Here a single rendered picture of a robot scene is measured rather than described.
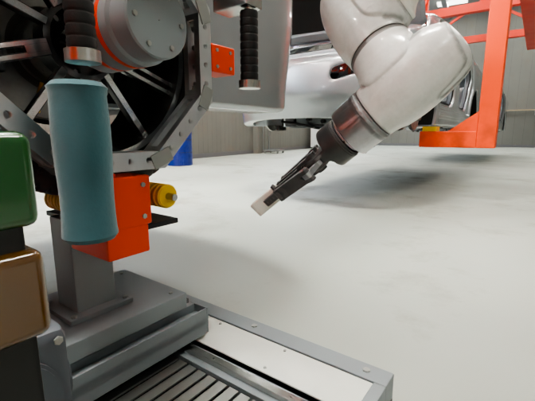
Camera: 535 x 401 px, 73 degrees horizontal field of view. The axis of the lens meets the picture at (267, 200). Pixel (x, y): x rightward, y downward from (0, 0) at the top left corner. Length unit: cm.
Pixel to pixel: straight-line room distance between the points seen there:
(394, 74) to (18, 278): 51
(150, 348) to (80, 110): 60
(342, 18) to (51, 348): 64
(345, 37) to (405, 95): 15
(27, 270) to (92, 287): 83
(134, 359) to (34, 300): 80
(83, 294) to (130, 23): 63
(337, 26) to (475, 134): 347
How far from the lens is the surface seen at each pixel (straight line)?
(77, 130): 63
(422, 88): 57
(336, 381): 98
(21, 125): 73
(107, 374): 96
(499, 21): 417
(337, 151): 61
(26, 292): 19
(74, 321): 98
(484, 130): 406
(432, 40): 58
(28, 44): 87
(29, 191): 18
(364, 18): 64
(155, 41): 70
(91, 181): 64
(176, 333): 104
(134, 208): 83
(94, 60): 54
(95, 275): 100
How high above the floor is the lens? 66
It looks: 10 degrees down
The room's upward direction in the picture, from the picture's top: straight up
